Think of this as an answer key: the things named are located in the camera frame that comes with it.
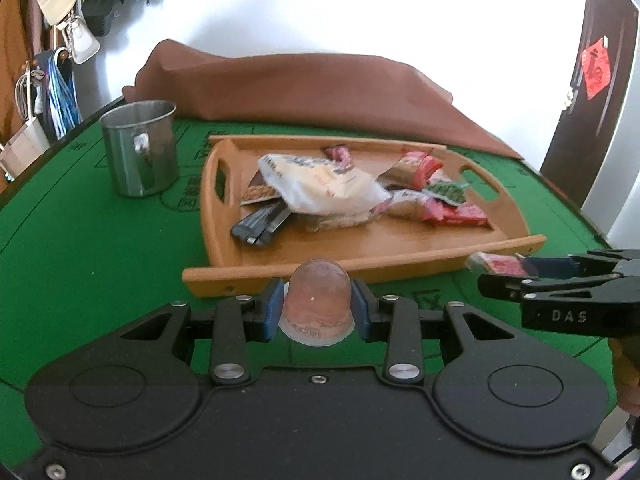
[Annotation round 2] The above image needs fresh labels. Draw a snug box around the large white snack packet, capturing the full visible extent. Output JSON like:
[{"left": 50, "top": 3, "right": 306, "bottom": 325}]
[{"left": 257, "top": 152, "right": 389, "bottom": 216}]

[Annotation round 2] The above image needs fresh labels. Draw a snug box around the small white blue packet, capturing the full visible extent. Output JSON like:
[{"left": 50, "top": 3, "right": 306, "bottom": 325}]
[{"left": 385, "top": 190, "right": 431, "bottom": 219}]

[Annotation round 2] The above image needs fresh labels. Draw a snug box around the slim red stick packet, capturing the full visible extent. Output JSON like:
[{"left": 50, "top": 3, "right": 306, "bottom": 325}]
[{"left": 465, "top": 252, "right": 532, "bottom": 277}]

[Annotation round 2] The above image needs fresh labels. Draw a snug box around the pink jelly cup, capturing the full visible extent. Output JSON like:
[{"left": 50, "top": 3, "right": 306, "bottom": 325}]
[{"left": 277, "top": 258, "right": 357, "bottom": 347}]

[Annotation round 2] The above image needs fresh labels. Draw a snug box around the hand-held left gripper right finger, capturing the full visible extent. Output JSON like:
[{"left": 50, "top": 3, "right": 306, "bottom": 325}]
[{"left": 351, "top": 279, "right": 538, "bottom": 386}]

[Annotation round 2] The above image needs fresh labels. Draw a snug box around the red gold nut packet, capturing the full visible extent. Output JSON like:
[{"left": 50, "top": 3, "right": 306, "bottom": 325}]
[{"left": 377, "top": 149, "right": 444, "bottom": 192}]

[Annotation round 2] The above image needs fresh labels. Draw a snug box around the small white handbag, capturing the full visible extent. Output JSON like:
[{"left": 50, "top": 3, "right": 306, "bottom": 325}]
[{"left": 62, "top": 12, "right": 101, "bottom": 64}]

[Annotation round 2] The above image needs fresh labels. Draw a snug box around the red white-label snack packet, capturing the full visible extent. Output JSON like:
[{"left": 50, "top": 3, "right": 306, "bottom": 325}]
[{"left": 425, "top": 180, "right": 472, "bottom": 207}]

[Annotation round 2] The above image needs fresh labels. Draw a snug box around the red door decoration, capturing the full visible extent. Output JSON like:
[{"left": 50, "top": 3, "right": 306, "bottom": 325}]
[{"left": 581, "top": 37, "right": 612, "bottom": 100}]

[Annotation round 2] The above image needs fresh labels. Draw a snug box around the blue striped bag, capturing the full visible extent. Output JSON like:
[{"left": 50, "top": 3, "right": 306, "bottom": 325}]
[{"left": 42, "top": 50, "right": 83, "bottom": 141}]

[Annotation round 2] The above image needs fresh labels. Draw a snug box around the white paper bag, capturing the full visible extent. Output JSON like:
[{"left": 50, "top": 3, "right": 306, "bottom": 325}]
[{"left": 0, "top": 120, "right": 51, "bottom": 181}]

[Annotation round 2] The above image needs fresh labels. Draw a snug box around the red brown-ended stick packet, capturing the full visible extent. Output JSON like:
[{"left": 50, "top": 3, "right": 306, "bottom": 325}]
[{"left": 321, "top": 145, "right": 353, "bottom": 167}]

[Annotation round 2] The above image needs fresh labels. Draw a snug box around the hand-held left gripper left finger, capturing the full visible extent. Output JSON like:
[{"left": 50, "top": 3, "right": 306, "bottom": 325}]
[{"left": 95, "top": 279, "right": 285, "bottom": 386}]

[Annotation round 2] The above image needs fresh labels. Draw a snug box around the brown nut bar packet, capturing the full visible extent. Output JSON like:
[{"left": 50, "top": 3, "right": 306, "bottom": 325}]
[{"left": 241, "top": 172, "right": 282, "bottom": 207}]

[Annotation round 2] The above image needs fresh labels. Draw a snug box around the orange coat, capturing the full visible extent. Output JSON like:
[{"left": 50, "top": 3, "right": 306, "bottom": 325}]
[{"left": 0, "top": 0, "right": 51, "bottom": 146}]

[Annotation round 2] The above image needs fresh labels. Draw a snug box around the brown cloth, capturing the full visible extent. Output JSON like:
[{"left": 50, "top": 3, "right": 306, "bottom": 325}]
[{"left": 121, "top": 39, "right": 525, "bottom": 160}]

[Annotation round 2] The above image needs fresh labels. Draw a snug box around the red bar packet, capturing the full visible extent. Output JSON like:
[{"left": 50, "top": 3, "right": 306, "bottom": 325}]
[{"left": 421, "top": 201, "right": 489, "bottom": 227}]

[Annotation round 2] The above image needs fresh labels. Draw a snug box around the dark brown door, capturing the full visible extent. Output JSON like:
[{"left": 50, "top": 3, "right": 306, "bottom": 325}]
[{"left": 540, "top": 0, "right": 640, "bottom": 208}]

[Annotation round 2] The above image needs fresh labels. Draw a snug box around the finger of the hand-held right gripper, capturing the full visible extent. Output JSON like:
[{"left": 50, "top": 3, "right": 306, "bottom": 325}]
[
  {"left": 477, "top": 272, "right": 640, "bottom": 306},
  {"left": 522, "top": 248, "right": 640, "bottom": 281}
]

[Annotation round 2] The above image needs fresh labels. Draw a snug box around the white cable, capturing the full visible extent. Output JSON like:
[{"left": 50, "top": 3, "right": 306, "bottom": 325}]
[{"left": 15, "top": 72, "right": 43, "bottom": 121}]

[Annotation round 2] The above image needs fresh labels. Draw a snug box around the metal cup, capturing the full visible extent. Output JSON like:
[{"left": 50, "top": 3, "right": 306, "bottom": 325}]
[{"left": 100, "top": 101, "right": 179, "bottom": 197}]

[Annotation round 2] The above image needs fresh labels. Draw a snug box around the person's right hand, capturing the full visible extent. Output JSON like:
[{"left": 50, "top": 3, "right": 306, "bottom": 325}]
[{"left": 607, "top": 336, "right": 640, "bottom": 411}]

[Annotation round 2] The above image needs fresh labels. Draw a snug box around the wooden tray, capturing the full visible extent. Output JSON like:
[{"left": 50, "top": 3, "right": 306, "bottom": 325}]
[{"left": 181, "top": 134, "right": 546, "bottom": 301}]

